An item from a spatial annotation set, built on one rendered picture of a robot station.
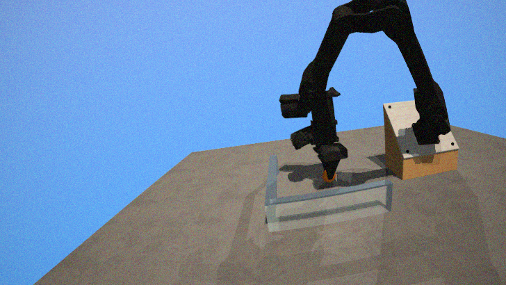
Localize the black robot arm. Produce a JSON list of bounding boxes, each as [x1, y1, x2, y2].
[[279, 0, 451, 150]]

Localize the low clear corner walls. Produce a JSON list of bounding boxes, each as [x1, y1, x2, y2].
[[265, 185, 391, 232]]

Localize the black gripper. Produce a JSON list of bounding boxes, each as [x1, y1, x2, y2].
[[311, 115, 348, 180]]

